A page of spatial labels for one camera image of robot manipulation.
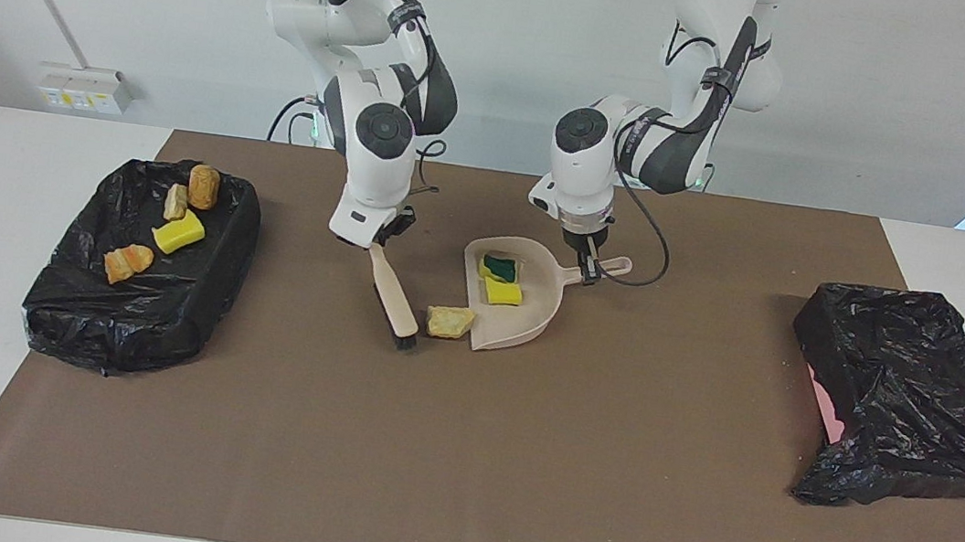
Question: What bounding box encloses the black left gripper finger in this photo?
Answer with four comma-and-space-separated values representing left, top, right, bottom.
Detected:
578, 247, 607, 287

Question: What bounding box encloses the beige hand brush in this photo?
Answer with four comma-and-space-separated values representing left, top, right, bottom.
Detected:
356, 241, 430, 354

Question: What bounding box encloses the beige plastic dustpan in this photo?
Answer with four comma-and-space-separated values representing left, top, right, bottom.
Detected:
452, 229, 635, 369

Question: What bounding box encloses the green and yellow sponge piece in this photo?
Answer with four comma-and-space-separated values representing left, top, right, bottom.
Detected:
479, 254, 522, 283

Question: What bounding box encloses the small square yellow sponge piece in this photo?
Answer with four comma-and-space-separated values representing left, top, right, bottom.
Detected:
482, 277, 526, 308

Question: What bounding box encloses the pale bread chunk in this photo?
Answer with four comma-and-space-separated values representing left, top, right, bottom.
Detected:
424, 303, 477, 343

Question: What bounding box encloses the brown bread roll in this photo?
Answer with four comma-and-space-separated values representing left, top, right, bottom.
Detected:
185, 164, 223, 213

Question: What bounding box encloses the notched yellow sponge piece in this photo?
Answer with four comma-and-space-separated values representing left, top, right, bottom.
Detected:
150, 206, 208, 260

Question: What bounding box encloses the toy croissant piece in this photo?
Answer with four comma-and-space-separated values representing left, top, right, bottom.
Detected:
162, 183, 192, 224
101, 240, 157, 290

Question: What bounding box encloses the bin fully wrapped black bag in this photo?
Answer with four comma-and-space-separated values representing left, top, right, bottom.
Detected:
15, 142, 268, 391

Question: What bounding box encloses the pink bin with black bag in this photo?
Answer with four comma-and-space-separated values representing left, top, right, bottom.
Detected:
771, 275, 965, 525

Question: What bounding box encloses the brown table mat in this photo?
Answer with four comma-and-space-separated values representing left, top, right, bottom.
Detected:
0, 108, 965, 542

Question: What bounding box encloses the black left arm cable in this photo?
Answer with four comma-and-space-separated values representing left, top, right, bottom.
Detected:
596, 13, 753, 298

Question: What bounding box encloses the black base cable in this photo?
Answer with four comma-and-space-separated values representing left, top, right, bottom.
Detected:
267, 93, 320, 147

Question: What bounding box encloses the white wall socket strip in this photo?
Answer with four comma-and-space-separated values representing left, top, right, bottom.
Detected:
33, 60, 137, 118

